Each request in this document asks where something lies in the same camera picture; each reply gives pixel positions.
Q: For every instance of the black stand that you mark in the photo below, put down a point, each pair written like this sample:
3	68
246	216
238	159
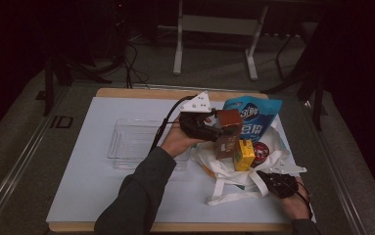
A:
318	98
48	84

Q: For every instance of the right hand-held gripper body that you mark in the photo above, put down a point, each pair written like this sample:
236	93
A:
281	184

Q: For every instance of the person's right hand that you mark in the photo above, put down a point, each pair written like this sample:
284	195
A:
296	205

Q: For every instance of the blue snack pouch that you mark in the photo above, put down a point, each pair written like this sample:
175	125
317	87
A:
257	111

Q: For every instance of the yellow drink carton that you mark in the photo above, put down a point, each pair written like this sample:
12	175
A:
243	156

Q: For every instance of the person's left hand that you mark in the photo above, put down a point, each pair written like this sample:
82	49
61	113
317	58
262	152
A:
178	142

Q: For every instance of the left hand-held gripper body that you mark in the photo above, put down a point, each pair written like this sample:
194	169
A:
195	125

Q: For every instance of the brown carton box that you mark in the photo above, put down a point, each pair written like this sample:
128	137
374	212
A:
229	130

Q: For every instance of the metal floor rail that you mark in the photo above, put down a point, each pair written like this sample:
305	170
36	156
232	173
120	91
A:
338	182
15	169

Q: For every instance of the white patterned tote bag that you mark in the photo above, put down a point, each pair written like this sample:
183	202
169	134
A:
234	182

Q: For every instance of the red can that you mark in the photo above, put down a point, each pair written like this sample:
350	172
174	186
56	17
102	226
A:
260	152

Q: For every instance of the clear plastic container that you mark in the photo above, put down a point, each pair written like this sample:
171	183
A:
128	143

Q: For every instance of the white table mat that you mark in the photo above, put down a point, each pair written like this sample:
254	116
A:
87	182

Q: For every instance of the white metal stand frame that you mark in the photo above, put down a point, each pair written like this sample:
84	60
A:
217	25

